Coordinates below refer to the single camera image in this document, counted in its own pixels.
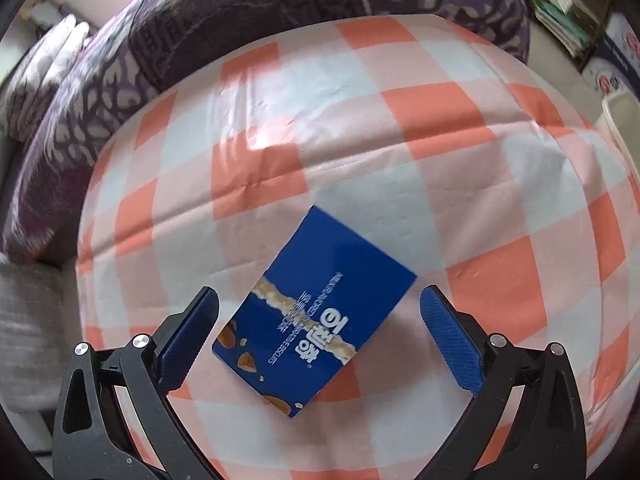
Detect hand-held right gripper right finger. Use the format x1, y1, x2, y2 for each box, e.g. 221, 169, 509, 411
419, 285, 588, 480

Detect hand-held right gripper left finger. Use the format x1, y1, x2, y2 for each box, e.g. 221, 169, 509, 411
52, 286, 221, 480

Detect blue biscuit box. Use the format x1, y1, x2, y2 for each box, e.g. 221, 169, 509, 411
211, 204, 419, 420

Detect white plastic trash bin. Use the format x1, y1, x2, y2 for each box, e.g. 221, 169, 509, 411
601, 87, 640, 182

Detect grey checked mat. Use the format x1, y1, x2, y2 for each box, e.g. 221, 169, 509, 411
0, 252, 84, 414

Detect orange white checked tablecloth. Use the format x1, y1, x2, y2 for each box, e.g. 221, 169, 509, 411
75, 12, 640, 480

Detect blue white carton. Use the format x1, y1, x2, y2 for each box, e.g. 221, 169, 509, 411
581, 12, 640, 97

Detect wooden bookshelf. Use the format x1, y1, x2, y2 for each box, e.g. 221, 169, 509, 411
515, 0, 617, 72

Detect row of books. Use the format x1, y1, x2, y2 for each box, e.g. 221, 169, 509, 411
529, 0, 612, 59

